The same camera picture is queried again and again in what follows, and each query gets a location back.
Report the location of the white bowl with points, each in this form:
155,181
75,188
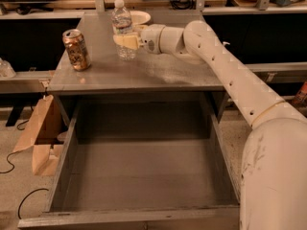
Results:
140,17

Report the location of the orange bottle on floor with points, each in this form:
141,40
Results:
300,97

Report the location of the open grey top drawer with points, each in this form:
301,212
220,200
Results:
142,163

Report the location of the clear plastic container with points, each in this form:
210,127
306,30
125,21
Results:
6,70

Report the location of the grey cabinet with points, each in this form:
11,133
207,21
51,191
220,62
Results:
146,73

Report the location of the clear plastic water bottle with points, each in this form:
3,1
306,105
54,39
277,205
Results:
122,24

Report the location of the cardboard box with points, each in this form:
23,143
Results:
40,135

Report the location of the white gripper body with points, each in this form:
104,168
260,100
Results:
151,38

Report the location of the gold soda can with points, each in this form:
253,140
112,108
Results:
76,49

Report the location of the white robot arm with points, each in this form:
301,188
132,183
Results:
274,163

